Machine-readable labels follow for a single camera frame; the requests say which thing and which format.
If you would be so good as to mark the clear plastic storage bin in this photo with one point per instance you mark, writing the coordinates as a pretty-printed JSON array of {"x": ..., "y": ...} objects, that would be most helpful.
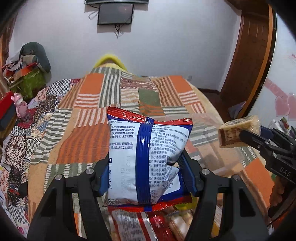
[{"x": 203, "y": 146}]

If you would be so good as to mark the patchwork striped bedspread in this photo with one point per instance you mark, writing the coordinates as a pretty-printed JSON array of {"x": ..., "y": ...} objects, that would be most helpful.
[{"x": 86, "y": 138}]

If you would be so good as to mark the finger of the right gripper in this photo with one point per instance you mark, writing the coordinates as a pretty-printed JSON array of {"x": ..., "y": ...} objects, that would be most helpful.
[
  {"x": 258, "y": 142},
  {"x": 269, "y": 133}
]

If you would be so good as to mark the red box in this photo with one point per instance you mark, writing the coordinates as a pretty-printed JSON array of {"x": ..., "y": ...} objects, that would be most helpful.
[{"x": 5, "y": 103}]

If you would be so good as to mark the pink plush toy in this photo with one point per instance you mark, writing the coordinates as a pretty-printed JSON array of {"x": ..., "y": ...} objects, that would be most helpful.
[{"x": 20, "y": 104}]

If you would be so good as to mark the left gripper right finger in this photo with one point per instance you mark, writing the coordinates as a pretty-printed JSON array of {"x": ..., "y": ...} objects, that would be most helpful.
[{"x": 241, "y": 218}]

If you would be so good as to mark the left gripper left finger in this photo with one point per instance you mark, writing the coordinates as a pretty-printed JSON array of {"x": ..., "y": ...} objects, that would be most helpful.
[{"x": 54, "y": 217}]

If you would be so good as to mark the yellow pillow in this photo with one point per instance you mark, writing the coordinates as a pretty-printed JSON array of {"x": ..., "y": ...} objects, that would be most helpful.
[{"x": 110, "y": 59}]

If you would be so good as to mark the person's hand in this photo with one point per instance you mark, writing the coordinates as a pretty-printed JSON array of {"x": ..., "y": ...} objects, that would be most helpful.
[{"x": 277, "y": 191}]

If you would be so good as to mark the blue white snack bag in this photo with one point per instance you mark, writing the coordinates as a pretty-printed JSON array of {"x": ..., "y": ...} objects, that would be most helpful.
[{"x": 143, "y": 173}]

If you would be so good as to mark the red white snack bag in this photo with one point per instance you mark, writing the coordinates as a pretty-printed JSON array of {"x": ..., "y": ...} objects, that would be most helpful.
[{"x": 125, "y": 225}]

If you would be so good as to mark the checkered patchwork quilt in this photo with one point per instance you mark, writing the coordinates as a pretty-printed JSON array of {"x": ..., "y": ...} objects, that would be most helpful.
[{"x": 27, "y": 148}]

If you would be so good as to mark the black wall television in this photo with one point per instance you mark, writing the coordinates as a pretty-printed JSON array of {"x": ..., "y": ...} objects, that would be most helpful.
[{"x": 116, "y": 1}]

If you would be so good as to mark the tan cracker block pack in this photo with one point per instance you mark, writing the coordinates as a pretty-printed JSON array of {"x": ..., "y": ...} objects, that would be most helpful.
[{"x": 228, "y": 133}]

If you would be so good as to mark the small black monitor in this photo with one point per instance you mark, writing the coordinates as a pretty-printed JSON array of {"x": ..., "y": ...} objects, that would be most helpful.
[{"x": 115, "y": 14}]

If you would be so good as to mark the green jelly cup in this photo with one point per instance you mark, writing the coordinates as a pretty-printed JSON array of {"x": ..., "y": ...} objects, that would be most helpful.
[{"x": 188, "y": 206}]

